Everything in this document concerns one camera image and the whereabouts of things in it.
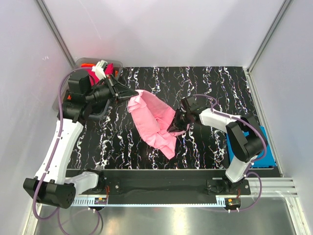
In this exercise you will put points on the white slotted cable duct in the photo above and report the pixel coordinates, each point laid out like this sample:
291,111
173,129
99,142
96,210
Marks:
98,201

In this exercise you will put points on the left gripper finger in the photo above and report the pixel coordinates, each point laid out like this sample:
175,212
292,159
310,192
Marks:
121,89
124,97

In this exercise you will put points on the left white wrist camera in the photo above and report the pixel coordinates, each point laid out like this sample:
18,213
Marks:
99,69

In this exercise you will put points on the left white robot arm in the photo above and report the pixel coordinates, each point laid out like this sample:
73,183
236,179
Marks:
49,186

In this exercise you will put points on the black marbled table mat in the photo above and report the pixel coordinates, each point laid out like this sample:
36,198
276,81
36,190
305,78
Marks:
113,141

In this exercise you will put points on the magenta folded t shirt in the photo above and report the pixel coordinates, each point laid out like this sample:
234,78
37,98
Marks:
108,72

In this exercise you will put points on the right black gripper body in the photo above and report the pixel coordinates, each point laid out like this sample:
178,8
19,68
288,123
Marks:
185,117

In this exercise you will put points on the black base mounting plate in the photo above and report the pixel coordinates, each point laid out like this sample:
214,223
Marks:
166,183

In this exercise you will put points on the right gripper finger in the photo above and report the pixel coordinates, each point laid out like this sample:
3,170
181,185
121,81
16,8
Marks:
179,132
176,123

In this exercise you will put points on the orange t shirt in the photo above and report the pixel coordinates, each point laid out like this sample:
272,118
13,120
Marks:
86,64

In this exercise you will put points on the clear plastic bin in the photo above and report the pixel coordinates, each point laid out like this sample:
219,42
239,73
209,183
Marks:
117,67

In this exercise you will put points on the pink t shirt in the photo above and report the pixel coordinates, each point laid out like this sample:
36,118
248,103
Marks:
152,117

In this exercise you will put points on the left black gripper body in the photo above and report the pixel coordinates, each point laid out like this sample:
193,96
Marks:
101,93

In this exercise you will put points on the blue folded t shirt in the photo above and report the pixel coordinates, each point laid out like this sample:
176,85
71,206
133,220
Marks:
248,145

